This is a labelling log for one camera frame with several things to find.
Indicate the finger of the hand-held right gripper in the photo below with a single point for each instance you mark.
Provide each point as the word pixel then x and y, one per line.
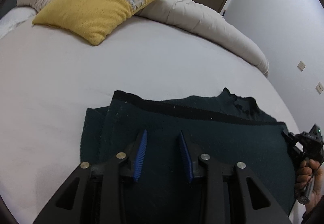
pixel 289 135
pixel 295 154

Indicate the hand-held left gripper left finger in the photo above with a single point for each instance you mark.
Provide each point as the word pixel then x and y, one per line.
pixel 141 155

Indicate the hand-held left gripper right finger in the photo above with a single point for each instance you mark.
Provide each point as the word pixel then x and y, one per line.
pixel 184 155

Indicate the dark green sweater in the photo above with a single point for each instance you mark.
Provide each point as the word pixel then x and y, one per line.
pixel 164 117

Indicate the person's right forearm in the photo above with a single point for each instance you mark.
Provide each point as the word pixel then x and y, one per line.
pixel 315 213

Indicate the person's right hand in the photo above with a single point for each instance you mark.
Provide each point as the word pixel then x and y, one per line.
pixel 302 173

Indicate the beige duvet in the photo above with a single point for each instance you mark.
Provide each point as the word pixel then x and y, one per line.
pixel 215 29

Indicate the yellow pillow with patterned band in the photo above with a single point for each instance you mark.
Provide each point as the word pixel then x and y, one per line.
pixel 88 11

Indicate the white pillow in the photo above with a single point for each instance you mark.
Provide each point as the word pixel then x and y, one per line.
pixel 15 16

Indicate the beige wall socket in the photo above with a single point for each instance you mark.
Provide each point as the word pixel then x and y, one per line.
pixel 301 66
pixel 319 88

